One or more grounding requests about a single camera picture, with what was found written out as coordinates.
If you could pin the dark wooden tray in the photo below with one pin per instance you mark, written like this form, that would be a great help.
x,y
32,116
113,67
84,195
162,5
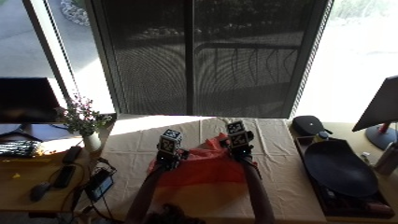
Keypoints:
x,y
343,186

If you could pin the person's right hand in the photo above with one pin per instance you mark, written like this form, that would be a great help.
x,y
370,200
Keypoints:
x,y
241,151

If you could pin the metal water bottle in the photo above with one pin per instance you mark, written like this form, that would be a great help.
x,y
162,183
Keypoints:
x,y
387,158

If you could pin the monitor with red stand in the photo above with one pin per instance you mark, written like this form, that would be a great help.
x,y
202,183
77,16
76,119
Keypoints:
x,y
380,113

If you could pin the cream tablecloth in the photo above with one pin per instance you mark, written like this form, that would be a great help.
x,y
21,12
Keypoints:
x,y
206,168

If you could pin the black smartphone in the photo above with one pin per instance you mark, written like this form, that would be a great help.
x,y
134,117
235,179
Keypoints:
x,y
64,176

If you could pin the right glove marker cube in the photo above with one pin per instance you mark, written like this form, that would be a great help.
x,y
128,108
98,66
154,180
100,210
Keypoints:
x,y
238,134

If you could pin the dark mesh window blind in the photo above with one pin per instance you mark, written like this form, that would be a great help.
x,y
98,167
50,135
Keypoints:
x,y
206,57

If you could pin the large dark oval dish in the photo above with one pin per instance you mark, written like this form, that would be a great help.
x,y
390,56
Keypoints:
x,y
340,168

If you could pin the black zip pouch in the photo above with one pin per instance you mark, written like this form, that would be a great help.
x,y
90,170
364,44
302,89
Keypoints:
x,y
309,125

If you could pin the red orange cloth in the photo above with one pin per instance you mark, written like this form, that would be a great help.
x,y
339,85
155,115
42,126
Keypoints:
x,y
202,171

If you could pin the black keyboard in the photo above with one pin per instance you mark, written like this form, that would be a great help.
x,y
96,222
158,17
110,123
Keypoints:
x,y
18,148

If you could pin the black remote control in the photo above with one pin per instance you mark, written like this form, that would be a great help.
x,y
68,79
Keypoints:
x,y
72,154

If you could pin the left glove marker cube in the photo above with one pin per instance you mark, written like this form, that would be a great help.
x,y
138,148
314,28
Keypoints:
x,y
170,142

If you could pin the tablet with blue screen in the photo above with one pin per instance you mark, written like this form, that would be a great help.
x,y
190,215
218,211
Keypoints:
x,y
98,184

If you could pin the glove marker cube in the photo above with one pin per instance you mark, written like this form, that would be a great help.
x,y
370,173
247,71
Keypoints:
x,y
170,142
238,134

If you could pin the person's left hand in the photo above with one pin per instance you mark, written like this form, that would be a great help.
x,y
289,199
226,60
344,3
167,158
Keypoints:
x,y
167,157

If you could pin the pink flowering plant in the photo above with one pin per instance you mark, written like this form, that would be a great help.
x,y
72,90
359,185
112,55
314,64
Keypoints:
x,y
81,115

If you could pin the black computer monitor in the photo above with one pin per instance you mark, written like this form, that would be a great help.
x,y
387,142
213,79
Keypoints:
x,y
25,100

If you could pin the white vase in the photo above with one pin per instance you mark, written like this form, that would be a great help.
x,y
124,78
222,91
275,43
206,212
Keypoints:
x,y
90,141

